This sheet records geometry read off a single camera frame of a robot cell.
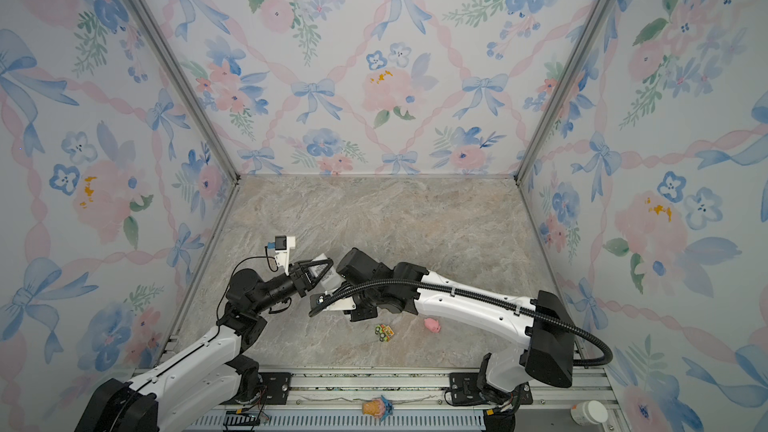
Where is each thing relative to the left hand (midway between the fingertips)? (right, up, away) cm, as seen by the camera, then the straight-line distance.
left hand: (332, 263), depth 72 cm
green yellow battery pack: (+13, -20, +9) cm, 25 cm away
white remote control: (0, -4, +1) cm, 4 cm away
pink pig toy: (+26, -19, +10) cm, 34 cm away
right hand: (+2, -7, +1) cm, 7 cm away
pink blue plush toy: (+12, -33, -3) cm, 35 cm away
